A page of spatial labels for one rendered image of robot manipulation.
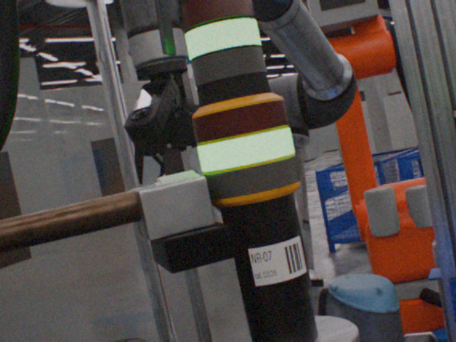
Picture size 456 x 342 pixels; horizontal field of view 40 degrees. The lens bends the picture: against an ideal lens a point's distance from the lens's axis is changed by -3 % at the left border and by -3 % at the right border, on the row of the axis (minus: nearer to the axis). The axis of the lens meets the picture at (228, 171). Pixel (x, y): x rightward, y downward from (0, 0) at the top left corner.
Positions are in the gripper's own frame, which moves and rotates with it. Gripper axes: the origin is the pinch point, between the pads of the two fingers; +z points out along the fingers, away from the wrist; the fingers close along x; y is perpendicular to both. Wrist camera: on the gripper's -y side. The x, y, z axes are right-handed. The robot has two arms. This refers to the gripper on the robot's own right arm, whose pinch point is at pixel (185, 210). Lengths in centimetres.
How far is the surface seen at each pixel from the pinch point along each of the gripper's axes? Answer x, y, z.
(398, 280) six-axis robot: 6, 339, 108
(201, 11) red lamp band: -25, -52, -14
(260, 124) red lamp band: -26, -52, -9
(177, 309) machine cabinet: 168, 338, 109
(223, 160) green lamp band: -25, -53, -8
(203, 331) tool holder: -22, -53, 0
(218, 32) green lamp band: -26, -52, -13
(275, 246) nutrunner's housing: -26, -52, -4
